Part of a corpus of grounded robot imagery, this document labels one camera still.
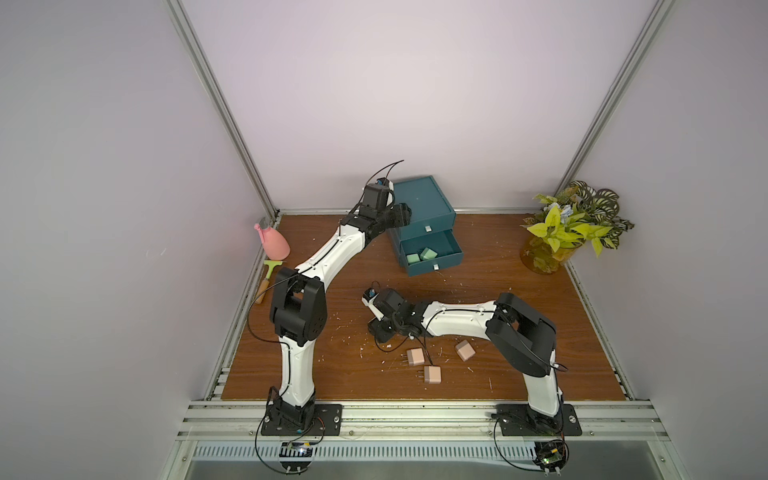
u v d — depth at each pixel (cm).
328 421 73
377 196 71
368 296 81
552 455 70
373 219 71
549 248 79
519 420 72
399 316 70
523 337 49
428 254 95
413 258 94
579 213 86
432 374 78
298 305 52
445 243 100
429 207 92
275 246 103
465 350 81
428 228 90
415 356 86
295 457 71
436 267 90
